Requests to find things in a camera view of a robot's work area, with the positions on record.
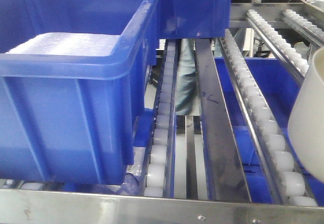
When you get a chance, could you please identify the stainless steel shelf rack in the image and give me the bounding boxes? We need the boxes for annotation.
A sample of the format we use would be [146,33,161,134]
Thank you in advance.
[0,2,324,224]

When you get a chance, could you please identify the blue bin rear centre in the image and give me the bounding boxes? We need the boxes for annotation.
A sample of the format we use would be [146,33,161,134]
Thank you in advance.
[159,0,231,39]

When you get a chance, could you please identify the blue bin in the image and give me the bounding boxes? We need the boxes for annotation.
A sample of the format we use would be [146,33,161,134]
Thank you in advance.
[159,0,231,39]
[1,0,159,185]

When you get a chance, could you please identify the blue bin front left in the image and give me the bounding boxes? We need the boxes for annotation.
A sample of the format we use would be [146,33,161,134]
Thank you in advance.
[1,0,159,185]

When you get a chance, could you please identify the blue bin lower shelf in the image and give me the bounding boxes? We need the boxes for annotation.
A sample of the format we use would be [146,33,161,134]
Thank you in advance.
[126,57,324,204]

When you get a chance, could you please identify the white bagged contents in bin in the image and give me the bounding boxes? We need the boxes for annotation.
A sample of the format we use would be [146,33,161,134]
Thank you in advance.
[7,32,120,57]

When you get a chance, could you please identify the standing person grey trousers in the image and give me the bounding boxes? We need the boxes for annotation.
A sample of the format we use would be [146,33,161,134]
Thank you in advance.
[175,38,197,115]

